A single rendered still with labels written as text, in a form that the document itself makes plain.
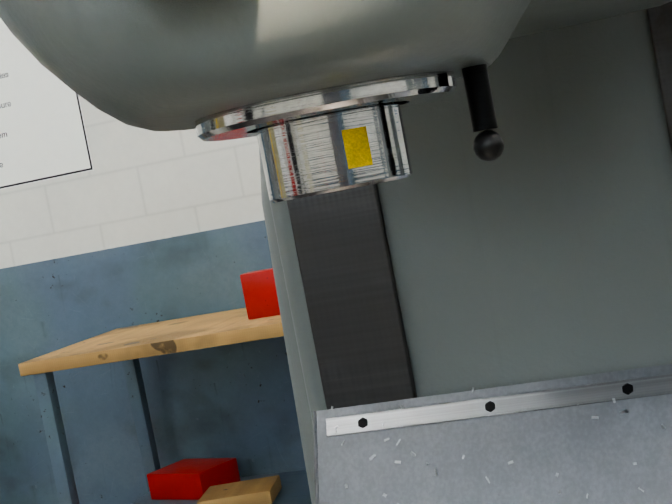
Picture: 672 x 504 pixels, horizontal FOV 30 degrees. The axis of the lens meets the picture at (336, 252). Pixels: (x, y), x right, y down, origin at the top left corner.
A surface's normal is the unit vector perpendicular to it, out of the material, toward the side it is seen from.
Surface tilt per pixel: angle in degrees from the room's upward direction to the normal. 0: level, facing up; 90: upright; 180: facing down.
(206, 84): 148
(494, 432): 63
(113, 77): 136
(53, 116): 90
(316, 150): 90
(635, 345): 90
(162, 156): 90
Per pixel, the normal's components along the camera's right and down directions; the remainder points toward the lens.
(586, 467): -0.33, -0.35
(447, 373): -0.29, 0.11
